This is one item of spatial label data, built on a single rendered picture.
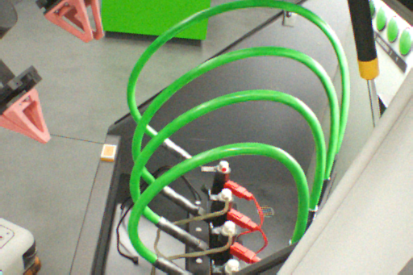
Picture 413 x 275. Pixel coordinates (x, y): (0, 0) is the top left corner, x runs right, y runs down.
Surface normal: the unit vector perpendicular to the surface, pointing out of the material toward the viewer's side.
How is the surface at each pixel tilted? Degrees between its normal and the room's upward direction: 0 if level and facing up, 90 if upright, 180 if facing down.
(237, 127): 90
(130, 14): 90
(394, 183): 76
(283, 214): 0
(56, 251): 0
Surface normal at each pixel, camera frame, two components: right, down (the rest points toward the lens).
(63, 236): 0.13, -0.85
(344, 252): -0.93, -0.30
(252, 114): 0.03, 0.51
